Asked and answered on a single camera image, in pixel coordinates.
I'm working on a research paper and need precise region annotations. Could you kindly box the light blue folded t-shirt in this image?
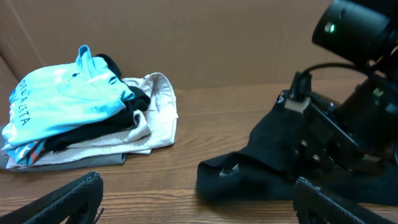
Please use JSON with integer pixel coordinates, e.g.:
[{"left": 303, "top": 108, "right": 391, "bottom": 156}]
[{"left": 2, "top": 45, "right": 135, "bottom": 166}]

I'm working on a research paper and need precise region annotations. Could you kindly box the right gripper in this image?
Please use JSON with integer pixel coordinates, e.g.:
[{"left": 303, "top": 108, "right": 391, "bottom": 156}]
[{"left": 278, "top": 73, "right": 397, "bottom": 173}]

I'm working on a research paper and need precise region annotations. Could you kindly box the black polo shirt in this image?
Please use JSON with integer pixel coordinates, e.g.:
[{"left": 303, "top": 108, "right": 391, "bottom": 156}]
[{"left": 196, "top": 96, "right": 397, "bottom": 206}]

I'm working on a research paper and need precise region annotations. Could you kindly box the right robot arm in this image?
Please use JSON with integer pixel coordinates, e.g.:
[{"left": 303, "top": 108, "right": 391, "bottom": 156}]
[{"left": 285, "top": 1, "right": 397, "bottom": 172}]

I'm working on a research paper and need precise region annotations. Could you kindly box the black folded garment in pile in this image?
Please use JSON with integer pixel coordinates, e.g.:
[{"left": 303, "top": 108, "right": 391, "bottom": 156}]
[{"left": 43, "top": 53, "right": 152, "bottom": 153}]

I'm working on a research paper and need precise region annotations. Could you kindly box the beige folded garment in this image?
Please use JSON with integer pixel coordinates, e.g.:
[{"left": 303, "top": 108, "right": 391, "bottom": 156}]
[{"left": 5, "top": 72, "right": 179, "bottom": 170}]

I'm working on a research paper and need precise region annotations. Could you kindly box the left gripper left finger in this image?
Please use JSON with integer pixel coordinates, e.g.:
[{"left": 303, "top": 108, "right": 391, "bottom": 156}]
[{"left": 1, "top": 172, "right": 104, "bottom": 224}]

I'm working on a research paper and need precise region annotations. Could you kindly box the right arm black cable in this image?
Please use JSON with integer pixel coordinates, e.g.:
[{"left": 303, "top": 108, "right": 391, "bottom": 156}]
[{"left": 300, "top": 62, "right": 374, "bottom": 78}]

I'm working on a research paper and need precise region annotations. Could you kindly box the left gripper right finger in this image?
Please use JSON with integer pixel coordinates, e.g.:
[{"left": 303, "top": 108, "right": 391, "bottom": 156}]
[{"left": 293, "top": 177, "right": 395, "bottom": 224}]

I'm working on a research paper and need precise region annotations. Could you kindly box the grey folded garment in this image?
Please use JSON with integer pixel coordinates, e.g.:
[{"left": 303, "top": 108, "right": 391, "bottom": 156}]
[{"left": 0, "top": 124, "right": 128, "bottom": 173}]

